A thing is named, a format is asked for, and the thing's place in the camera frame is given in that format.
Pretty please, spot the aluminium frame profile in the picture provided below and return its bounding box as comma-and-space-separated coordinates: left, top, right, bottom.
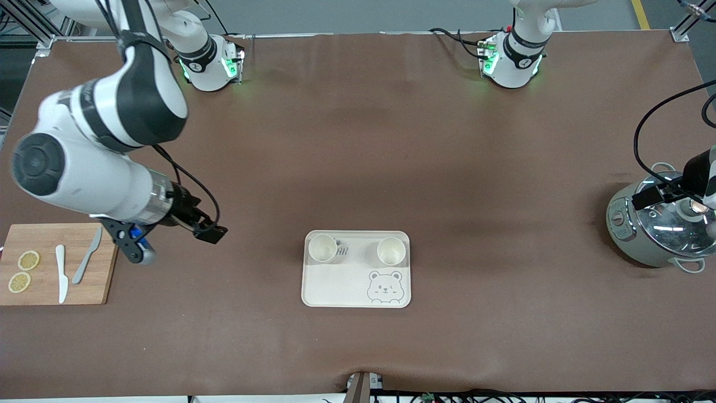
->
670, 0, 716, 43
0, 0, 76, 52

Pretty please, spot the wooden cutting board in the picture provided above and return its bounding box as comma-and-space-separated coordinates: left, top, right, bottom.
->
0, 223, 120, 306

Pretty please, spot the white plastic knife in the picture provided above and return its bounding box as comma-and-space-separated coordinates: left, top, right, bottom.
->
55, 245, 69, 304

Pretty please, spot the black arm base cable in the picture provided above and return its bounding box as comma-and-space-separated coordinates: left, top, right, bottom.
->
429, 26, 494, 60
196, 0, 248, 40

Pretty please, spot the white paper cup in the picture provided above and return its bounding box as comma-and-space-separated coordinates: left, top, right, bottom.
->
308, 234, 338, 264
376, 237, 407, 267

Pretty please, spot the black right arm base cable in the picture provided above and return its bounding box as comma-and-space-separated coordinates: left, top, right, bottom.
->
196, 0, 248, 40

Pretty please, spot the grey electric pot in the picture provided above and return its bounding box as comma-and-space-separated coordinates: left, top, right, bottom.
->
606, 162, 716, 274

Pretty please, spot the black left arm base cable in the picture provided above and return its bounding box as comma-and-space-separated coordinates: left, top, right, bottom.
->
429, 26, 494, 60

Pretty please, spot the glass pot lid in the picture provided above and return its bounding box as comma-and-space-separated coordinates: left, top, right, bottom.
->
634, 171, 716, 259

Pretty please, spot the brown table cover mat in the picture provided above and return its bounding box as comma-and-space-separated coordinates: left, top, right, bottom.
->
0, 31, 716, 400

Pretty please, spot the white bear print tray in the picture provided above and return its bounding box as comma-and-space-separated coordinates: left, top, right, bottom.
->
301, 230, 412, 309

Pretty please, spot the grey plastic knife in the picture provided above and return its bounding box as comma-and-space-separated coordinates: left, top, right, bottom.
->
72, 226, 103, 285

